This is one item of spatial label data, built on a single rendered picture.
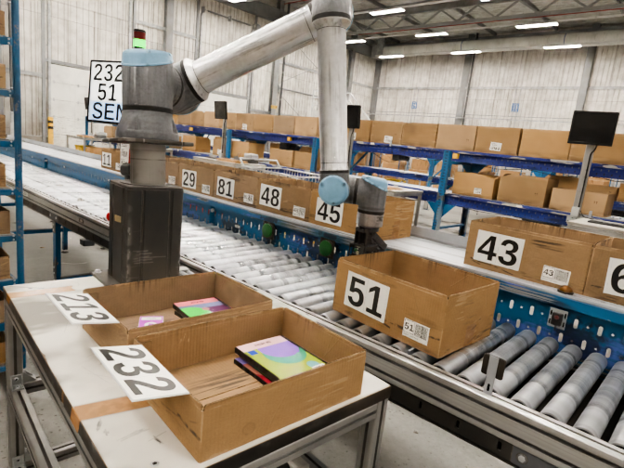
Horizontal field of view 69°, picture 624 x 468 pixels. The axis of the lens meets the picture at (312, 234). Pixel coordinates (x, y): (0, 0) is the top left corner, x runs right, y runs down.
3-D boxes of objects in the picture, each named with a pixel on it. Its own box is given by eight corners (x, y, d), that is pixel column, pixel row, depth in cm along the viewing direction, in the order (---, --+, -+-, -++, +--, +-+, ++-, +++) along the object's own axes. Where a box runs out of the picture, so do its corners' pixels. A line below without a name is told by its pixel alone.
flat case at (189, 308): (202, 334, 112) (202, 328, 112) (172, 308, 126) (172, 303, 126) (249, 325, 121) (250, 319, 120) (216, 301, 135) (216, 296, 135)
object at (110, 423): (3, 295, 135) (2, 285, 134) (184, 273, 173) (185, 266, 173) (125, 521, 63) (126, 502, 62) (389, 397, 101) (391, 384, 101)
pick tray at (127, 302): (80, 327, 113) (80, 289, 111) (214, 302, 140) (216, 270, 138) (125, 375, 93) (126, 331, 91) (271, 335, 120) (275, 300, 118)
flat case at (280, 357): (287, 392, 88) (288, 384, 87) (234, 353, 101) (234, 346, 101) (336, 373, 97) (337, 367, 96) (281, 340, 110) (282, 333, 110)
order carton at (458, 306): (331, 308, 144) (336, 257, 141) (387, 294, 164) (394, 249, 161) (437, 359, 116) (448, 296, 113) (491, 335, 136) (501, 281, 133)
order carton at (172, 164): (148, 180, 319) (148, 156, 316) (184, 181, 341) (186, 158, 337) (176, 188, 293) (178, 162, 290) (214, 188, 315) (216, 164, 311)
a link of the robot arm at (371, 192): (360, 174, 157) (389, 176, 156) (356, 209, 159) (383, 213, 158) (358, 175, 148) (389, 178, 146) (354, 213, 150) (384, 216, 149)
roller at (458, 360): (424, 381, 115) (427, 362, 114) (500, 332, 153) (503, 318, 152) (443, 389, 112) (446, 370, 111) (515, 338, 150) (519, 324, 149)
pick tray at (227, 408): (130, 383, 91) (131, 336, 89) (280, 342, 116) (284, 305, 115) (198, 465, 70) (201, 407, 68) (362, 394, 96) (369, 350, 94)
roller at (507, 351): (448, 392, 111) (451, 372, 110) (520, 340, 149) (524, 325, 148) (468, 400, 107) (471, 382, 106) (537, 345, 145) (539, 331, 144)
